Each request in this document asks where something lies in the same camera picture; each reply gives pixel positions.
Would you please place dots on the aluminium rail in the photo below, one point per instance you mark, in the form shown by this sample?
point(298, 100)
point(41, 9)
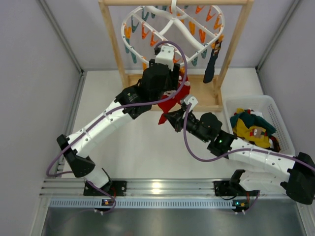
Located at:
point(70, 187)

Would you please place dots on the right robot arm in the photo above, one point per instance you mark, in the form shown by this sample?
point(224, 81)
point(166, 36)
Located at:
point(280, 173)

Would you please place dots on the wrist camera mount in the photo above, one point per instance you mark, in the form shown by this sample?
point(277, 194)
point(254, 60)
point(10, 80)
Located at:
point(165, 55)
point(189, 100)

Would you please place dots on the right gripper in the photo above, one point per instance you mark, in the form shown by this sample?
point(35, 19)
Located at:
point(179, 120)

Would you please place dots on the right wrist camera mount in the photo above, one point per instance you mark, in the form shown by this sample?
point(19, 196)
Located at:
point(189, 100)

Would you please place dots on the yellow sock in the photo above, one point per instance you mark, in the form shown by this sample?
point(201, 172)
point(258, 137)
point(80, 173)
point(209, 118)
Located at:
point(253, 134)

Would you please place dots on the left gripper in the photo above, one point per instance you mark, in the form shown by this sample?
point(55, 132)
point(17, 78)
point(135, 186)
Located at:
point(176, 70)

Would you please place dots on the grey slotted cable duct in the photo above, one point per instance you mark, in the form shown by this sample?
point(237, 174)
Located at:
point(147, 203)

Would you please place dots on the black sock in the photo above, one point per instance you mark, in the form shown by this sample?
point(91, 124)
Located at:
point(210, 69)

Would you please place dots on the red sock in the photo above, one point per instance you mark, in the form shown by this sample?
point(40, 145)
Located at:
point(168, 105)

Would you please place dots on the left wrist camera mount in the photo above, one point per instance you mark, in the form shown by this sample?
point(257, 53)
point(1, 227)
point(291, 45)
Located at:
point(165, 55)

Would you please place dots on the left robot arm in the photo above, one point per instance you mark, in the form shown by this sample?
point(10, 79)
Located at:
point(127, 106)

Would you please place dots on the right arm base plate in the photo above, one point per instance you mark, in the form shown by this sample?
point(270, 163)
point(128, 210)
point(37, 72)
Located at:
point(224, 188)

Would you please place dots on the teal sock in basket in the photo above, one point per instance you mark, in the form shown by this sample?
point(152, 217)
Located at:
point(249, 119)

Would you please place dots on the wooden hanger stand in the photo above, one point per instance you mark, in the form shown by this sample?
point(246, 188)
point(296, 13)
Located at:
point(209, 96)

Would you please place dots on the white plastic basket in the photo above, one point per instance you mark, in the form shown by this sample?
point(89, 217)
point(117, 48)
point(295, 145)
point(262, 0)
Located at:
point(266, 105)

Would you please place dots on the white oval clip hanger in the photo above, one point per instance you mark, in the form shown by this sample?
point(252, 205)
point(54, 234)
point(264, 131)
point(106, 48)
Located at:
point(153, 23)

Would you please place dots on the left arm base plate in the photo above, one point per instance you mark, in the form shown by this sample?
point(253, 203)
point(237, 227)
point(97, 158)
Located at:
point(117, 188)

